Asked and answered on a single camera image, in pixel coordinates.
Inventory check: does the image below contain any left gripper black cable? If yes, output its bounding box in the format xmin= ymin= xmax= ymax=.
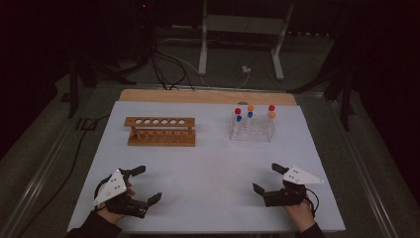
xmin=93 ymin=174 xmax=117 ymax=207

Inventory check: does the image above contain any grey floor cable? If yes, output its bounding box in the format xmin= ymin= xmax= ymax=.
xmin=157 ymin=37 xmax=213 ymax=89

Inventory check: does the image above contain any black stand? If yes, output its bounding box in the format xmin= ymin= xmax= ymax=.
xmin=66 ymin=58 xmax=137 ymax=119
xmin=286 ymin=63 xmax=357 ymax=132

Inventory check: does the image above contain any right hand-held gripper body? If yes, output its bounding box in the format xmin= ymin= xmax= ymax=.
xmin=262 ymin=165 xmax=325 ymax=208

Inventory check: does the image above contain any red capped test tube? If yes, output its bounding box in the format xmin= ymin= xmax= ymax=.
xmin=265 ymin=104 xmax=276 ymax=130
xmin=233 ymin=107 xmax=243 ymax=132

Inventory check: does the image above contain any orange capped test tube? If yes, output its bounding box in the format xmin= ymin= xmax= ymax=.
xmin=247 ymin=104 xmax=256 ymax=128
xmin=266 ymin=111 xmax=277 ymax=134

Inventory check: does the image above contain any white metal stand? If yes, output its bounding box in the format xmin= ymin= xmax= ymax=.
xmin=197 ymin=0 xmax=295 ymax=81

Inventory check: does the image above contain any person's left hand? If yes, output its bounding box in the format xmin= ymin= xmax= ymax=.
xmin=96 ymin=206 xmax=125 ymax=225

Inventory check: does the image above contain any person's right hand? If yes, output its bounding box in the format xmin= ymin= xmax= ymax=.
xmin=284 ymin=197 xmax=317 ymax=234

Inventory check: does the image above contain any black floor cables bundle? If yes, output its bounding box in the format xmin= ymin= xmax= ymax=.
xmin=148 ymin=46 xmax=196 ymax=91

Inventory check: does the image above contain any metal floor rail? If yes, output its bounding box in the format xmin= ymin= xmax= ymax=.
xmin=0 ymin=86 xmax=100 ymax=238
xmin=326 ymin=98 xmax=394 ymax=238

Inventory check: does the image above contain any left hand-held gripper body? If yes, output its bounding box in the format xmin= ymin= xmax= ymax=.
xmin=93 ymin=169 xmax=150 ymax=219

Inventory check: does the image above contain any thin black floor cable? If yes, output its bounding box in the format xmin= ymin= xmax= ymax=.
xmin=16 ymin=113 xmax=111 ymax=238

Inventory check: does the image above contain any white table sheet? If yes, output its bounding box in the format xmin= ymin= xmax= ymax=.
xmin=66 ymin=100 xmax=347 ymax=233

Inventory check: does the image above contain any clear plastic test tube rack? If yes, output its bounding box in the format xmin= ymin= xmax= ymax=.
xmin=229 ymin=113 xmax=276 ymax=143

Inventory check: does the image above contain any wooden test tube rack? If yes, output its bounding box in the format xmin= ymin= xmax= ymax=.
xmin=123 ymin=116 xmax=196 ymax=148

